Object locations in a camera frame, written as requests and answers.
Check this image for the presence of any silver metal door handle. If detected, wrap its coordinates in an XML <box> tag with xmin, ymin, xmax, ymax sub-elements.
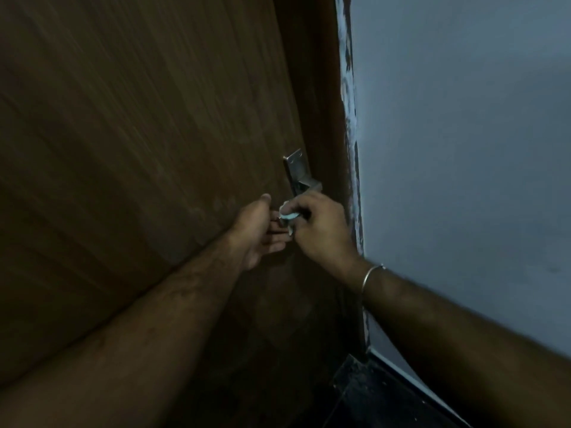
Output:
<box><xmin>282</xmin><ymin>148</ymin><xmax>323</xmax><ymax>202</ymax></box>

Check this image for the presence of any silver metal bangle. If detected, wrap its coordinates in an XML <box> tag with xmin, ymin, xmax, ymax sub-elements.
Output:
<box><xmin>360</xmin><ymin>264</ymin><xmax>387</xmax><ymax>296</ymax></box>

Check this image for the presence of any dark brown door frame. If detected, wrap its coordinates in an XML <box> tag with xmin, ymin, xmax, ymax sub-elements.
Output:
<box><xmin>272</xmin><ymin>0</ymin><xmax>369</xmax><ymax>358</ymax></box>

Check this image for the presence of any person's right hand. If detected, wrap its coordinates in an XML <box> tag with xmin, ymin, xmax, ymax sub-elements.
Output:
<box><xmin>279</xmin><ymin>190</ymin><xmax>363</xmax><ymax>282</ymax></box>

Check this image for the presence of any person's right forearm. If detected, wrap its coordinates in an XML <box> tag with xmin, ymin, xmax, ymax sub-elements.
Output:
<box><xmin>350</xmin><ymin>257</ymin><xmax>571</xmax><ymax>428</ymax></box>

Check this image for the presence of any white skirting board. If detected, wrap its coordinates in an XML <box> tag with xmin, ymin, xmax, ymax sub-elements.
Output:
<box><xmin>365</xmin><ymin>347</ymin><xmax>472</xmax><ymax>428</ymax></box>

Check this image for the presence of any person's left forearm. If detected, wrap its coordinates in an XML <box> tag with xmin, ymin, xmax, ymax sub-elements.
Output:
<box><xmin>0</xmin><ymin>231</ymin><xmax>246</xmax><ymax>428</ymax></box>

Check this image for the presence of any person's left hand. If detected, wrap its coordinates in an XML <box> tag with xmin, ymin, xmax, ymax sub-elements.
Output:
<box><xmin>225</xmin><ymin>193</ymin><xmax>291</xmax><ymax>272</ymax></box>

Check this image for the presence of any brown wooden door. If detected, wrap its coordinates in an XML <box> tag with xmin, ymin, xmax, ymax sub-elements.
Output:
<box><xmin>0</xmin><ymin>0</ymin><xmax>353</xmax><ymax>428</ymax></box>

